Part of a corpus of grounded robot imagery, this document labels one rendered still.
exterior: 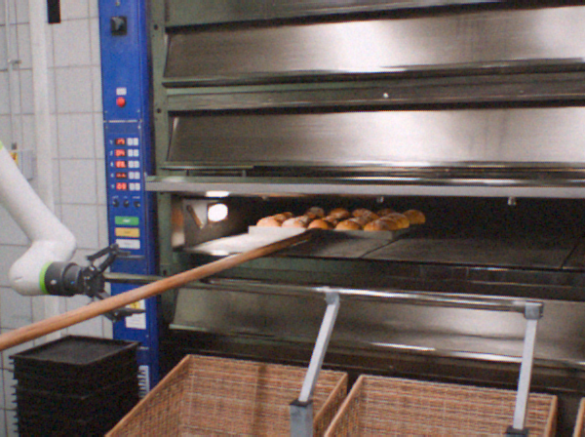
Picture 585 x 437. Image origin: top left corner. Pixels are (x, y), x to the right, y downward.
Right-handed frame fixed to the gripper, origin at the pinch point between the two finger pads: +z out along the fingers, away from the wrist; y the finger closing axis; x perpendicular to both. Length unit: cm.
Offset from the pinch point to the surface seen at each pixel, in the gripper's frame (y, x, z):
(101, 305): -1.1, 27.8, 9.4
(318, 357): 15.1, -4.7, 46.6
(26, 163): -28, -51, -79
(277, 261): 2, -54, 13
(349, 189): -22, -39, 42
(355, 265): 2, -54, 39
